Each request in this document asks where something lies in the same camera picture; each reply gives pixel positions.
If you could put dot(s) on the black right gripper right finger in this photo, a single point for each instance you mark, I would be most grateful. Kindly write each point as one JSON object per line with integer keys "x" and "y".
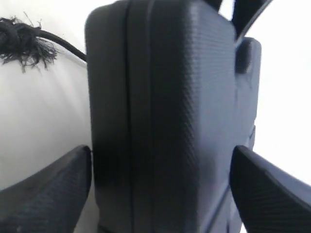
{"x": 268, "y": 199}

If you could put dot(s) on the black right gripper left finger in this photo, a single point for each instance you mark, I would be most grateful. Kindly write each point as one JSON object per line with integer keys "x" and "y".
{"x": 50, "y": 201}

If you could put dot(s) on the black plastic carrying case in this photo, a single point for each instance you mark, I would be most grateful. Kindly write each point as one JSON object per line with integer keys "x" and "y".
{"x": 170, "y": 97}

